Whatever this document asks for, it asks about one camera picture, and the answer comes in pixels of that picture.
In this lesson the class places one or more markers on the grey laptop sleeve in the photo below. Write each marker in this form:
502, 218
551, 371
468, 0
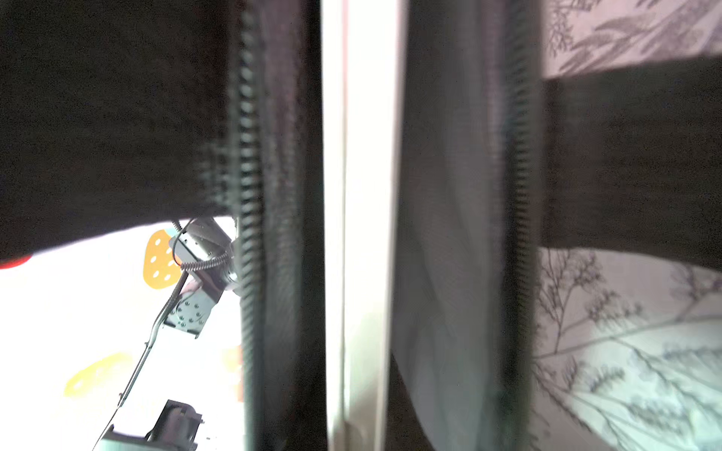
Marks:
379, 167

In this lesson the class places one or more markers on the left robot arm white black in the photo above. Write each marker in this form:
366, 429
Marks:
202, 251

